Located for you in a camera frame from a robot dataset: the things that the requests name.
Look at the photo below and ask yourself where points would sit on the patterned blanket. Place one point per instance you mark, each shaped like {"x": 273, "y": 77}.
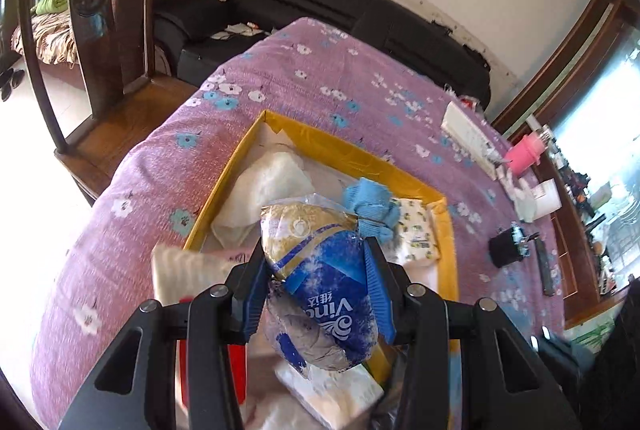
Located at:
{"x": 50, "y": 40}

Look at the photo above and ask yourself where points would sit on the blue tissue pack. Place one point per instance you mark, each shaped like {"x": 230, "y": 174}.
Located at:
{"x": 320, "y": 290}

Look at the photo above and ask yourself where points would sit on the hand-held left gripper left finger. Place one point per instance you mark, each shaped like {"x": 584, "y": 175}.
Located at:
{"x": 255, "y": 295}

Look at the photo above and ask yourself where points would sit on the white fluffy cloth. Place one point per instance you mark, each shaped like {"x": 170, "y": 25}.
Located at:
{"x": 270, "y": 190}

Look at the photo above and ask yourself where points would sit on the blue cloth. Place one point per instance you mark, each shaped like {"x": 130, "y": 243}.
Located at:
{"x": 370, "y": 205}

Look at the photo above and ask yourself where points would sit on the purple floral tablecloth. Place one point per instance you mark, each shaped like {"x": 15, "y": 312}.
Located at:
{"x": 150, "y": 190}

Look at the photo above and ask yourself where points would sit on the clutter of small tools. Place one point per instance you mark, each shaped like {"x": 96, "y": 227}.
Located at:
{"x": 600, "y": 250}

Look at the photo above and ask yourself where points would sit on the black electric motor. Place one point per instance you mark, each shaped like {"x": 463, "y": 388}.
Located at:
{"x": 505, "y": 250}

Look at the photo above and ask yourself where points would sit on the dark wooden chair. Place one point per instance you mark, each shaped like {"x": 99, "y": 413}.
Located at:
{"x": 125, "y": 130}

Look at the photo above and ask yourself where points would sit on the white tissue pack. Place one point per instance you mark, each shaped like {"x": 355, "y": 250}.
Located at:
{"x": 335, "y": 395}

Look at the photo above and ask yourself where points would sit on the green cloth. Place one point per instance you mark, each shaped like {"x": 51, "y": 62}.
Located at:
{"x": 50, "y": 2}

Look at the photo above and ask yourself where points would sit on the black plastic packet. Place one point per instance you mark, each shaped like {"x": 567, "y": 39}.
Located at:
{"x": 390, "y": 405}

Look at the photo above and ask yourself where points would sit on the wooden window frame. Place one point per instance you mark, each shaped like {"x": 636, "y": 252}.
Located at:
{"x": 550, "y": 75}

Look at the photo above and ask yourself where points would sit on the yellow cardboard box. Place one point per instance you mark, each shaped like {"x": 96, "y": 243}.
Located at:
{"x": 350, "y": 155}

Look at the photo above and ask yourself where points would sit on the white paper booklet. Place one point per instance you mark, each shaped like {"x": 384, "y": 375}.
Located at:
{"x": 467, "y": 132}

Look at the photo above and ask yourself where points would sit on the white bag with red label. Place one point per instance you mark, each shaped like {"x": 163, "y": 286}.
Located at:
{"x": 200, "y": 265}

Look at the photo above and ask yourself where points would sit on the pink bottle with knitted sleeve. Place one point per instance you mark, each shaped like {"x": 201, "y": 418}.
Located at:
{"x": 525, "y": 152}

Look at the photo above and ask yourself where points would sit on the white paper card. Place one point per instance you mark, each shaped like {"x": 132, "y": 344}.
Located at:
{"x": 542, "y": 197}

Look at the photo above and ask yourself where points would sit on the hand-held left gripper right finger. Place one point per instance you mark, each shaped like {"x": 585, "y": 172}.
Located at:
{"x": 382, "y": 295}

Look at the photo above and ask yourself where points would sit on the black slipper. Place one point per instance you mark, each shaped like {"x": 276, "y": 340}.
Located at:
{"x": 16, "y": 79}
{"x": 6, "y": 92}

